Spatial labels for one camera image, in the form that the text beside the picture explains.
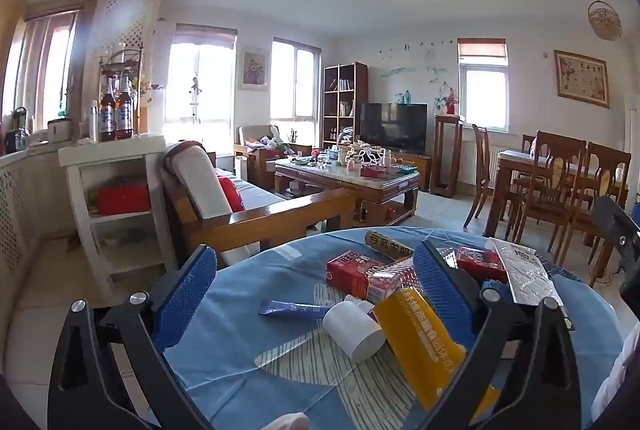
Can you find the brown glass bottle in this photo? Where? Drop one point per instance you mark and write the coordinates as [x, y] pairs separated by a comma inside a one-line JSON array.
[[107, 114], [125, 112]]

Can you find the white standing air conditioner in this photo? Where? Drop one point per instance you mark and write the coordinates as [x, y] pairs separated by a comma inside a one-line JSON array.
[[632, 119]]

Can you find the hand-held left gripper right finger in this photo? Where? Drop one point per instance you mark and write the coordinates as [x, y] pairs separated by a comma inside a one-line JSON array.
[[440, 290]]

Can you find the large framed painting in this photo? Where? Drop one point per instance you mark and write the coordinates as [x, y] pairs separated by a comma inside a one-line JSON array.
[[581, 78]]

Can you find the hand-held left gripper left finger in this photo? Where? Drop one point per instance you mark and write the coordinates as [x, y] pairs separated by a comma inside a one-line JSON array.
[[185, 295]]

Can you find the window with vertical bars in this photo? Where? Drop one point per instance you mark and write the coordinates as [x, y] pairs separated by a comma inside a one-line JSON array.
[[45, 59]]

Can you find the window with red blind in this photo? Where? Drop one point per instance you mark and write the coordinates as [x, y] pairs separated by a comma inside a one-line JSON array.
[[482, 94]]

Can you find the black television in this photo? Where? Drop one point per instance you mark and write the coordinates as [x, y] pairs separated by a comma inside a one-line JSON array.
[[393, 127]]

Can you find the red storage box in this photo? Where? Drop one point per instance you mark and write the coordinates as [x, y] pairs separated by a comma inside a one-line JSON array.
[[123, 197]]

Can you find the wooden coffee table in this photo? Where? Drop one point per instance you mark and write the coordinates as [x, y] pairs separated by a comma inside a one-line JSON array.
[[345, 187]]

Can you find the small white appliance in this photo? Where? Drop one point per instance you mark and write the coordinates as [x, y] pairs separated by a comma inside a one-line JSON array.
[[60, 130]]

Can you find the blue tablecloth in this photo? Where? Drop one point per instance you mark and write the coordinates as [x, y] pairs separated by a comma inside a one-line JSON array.
[[260, 270]]

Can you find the wooden television stand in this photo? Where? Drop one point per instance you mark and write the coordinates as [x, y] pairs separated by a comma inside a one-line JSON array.
[[420, 164]]

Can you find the tall wooden plant stand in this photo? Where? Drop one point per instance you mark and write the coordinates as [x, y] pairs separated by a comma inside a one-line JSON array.
[[446, 149]]

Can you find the red vase with flowers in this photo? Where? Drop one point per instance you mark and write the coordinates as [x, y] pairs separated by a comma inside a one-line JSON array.
[[450, 107]]

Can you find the white spray bottle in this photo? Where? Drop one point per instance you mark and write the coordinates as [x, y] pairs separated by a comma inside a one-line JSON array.
[[94, 122]]

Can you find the golden pendant lamp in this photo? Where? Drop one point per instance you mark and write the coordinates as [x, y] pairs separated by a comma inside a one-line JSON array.
[[604, 19]]

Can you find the orange packet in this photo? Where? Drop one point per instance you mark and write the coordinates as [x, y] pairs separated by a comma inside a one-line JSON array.
[[420, 345]]

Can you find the wooden bookshelf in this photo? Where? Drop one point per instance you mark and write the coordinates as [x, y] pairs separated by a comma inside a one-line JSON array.
[[345, 104]]

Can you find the blue sachet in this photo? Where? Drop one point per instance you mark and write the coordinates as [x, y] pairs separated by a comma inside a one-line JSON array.
[[295, 310]]

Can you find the white lattice column cover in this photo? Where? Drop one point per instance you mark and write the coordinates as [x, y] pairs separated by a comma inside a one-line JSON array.
[[120, 9]]

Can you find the wooden sofa with grey cushions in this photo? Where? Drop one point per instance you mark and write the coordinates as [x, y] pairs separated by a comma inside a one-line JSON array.
[[200, 190]]

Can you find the wooden dining table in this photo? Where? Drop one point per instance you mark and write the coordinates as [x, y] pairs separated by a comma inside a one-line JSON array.
[[515, 158]]

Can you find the pink striped packet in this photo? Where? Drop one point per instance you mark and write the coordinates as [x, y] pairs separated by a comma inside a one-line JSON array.
[[387, 280]]

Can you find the red carton box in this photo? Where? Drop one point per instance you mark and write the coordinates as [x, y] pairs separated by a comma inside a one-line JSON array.
[[480, 262], [350, 270]]

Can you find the small framed flower picture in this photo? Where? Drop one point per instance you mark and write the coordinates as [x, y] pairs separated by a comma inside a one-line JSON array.
[[254, 68]]

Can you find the steel kettle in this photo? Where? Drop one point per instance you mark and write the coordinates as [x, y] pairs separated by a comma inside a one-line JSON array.
[[16, 137]]

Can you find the person's right forearm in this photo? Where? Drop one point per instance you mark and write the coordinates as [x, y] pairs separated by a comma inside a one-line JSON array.
[[617, 370]]

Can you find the red cushion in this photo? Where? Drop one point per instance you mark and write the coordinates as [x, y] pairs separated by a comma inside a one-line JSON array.
[[231, 194]]

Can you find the beige packet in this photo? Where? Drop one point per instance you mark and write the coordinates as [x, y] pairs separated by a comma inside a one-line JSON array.
[[385, 245]]

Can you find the wooden armchair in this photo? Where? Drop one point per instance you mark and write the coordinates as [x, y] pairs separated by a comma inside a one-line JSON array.
[[255, 137]]

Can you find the silver foil packet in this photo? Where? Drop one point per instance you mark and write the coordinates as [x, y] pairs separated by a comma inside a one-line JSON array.
[[525, 280]]

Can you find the wooden dining chair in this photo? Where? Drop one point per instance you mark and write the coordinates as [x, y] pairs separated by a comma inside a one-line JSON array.
[[550, 169], [528, 143], [481, 159], [607, 175]]

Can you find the white shelf unit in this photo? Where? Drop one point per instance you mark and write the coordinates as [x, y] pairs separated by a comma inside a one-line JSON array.
[[112, 149]]

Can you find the white cup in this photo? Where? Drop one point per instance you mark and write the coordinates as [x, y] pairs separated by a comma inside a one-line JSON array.
[[350, 330]]

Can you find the white radiator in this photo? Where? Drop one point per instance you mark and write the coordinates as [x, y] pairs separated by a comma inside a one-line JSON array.
[[470, 164]]

